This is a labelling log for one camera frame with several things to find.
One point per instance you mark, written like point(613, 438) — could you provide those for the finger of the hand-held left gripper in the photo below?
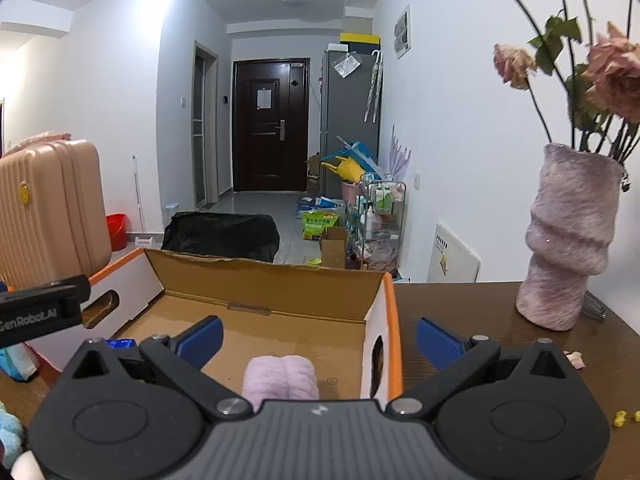
point(55, 291)

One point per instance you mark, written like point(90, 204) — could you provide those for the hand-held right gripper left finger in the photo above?
point(202, 341)

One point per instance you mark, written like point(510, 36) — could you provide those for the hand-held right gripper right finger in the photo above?
point(440, 342)

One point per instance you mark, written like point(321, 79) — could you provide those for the cardboard box with orange rim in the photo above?
point(300, 335)

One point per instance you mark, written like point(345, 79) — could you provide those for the light blue plush toy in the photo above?
point(9, 427)

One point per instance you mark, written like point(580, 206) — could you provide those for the blue tissue pack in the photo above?
point(17, 362)

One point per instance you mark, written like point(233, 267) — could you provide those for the small blue packet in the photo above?
point(122, 344)

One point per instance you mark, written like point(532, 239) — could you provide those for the pink ribbed suitcase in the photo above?
point(45, 210)

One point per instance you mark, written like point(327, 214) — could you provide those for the red bucket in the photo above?
point(116, 232)

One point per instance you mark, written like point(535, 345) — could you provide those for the white flat board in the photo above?
point(452, 257)

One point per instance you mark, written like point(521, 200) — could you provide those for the white mop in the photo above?
point(145, 240)

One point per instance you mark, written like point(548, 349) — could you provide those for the black bag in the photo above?
point(220, 237)

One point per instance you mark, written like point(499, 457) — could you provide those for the metal trolley rack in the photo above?
point(380, 230)

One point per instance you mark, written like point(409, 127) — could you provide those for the small open cardboard box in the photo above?
point(332, 252)

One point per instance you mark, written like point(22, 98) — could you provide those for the pink cloth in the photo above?
point(40, 139)

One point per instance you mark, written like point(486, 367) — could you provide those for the green printed bag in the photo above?
point(319, 225)

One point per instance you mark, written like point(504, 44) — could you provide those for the pink bin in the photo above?
point(350, 192)

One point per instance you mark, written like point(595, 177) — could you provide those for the dark brown entrance door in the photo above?
point(270, 160)

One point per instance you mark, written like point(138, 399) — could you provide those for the yellow crumbs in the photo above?
point(619, 419)

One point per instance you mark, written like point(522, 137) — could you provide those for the brown cardboard box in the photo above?
point(313, 175)

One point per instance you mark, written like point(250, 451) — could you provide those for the blue folded bags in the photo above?
point(362, 152)

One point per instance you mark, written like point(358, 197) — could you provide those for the grey framed glass door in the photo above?
point(202, 135)

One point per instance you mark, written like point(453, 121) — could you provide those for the white paper notice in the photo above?
point(264, 98)

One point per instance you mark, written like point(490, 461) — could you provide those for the grey refrigerator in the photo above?
point(345, 110)

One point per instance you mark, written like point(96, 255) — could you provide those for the white folded umbrella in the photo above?
point(374, 85)

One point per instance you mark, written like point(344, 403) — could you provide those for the clear plastic bag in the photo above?
point(346, 65)

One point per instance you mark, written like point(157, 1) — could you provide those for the yellow and black box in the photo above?
point(360, 40)

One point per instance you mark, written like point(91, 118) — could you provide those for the dried pink rose bouquet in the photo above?
point(615, 80)

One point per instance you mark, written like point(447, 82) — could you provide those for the purple wall sticker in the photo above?
point(400, 155)

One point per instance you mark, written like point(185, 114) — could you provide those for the white wall panel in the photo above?
point(402, 32)

